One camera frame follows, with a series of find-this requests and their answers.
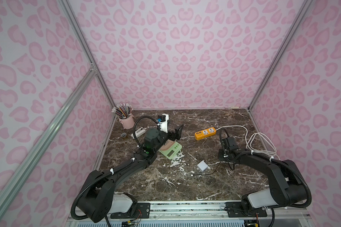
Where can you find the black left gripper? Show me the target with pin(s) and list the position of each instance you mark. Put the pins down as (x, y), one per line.
(173, 135)

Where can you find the green electronic kitchen scale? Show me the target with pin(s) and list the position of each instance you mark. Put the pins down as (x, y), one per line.
(172, 151)

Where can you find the white usb charger adapter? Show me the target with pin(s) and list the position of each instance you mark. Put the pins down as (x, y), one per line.
(202, 166)

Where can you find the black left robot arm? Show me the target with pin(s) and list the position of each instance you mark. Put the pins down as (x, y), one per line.
(98, 198)

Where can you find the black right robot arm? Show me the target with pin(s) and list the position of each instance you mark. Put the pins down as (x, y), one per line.
(287, 187)

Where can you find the orange power strip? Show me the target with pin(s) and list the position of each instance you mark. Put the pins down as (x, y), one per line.
(205, 133)

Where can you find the white rectangular device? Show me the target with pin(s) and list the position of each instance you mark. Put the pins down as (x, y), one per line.
(139, 132)

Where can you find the pink pencil cup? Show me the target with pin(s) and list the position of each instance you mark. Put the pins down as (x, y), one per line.
(128, 123)

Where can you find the bundle of coloured pencils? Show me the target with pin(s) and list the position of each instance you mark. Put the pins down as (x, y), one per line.
(122, 111)

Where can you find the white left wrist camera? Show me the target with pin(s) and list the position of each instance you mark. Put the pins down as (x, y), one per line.
(163, 122)

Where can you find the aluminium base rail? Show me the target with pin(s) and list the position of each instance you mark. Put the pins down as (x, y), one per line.
(213, 214)

